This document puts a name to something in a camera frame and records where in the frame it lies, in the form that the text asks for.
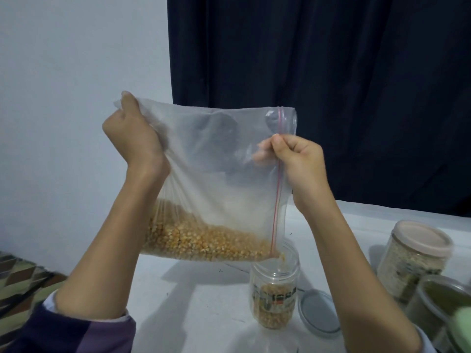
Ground person's right hand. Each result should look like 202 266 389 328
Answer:
252 133 332 216

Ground person's left hand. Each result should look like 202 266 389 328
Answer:
102 91 172 187

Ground zip bag of corn kernels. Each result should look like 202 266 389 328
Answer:
114 95 298 262

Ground transparent jar blue lid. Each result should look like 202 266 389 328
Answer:
249 242 301 330

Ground pink round lid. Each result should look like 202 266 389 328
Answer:
392 220 455 258

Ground transparent jar pink lid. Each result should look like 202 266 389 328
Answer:
376 220 455 302

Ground blue round lid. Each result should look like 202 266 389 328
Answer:
297 289 342 337

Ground pile of green beans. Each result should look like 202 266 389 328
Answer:
423 281 471 312

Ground green round lid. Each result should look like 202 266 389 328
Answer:
450 306 471 353

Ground transparent jar green lid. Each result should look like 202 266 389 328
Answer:
434 306 471 353

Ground person's right forearm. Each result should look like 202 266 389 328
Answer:
298 198 437 353

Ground person's left forearm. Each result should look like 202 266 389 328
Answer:
7 176 169 353

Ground dark navy curtain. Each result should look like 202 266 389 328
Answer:
167 0 471 216

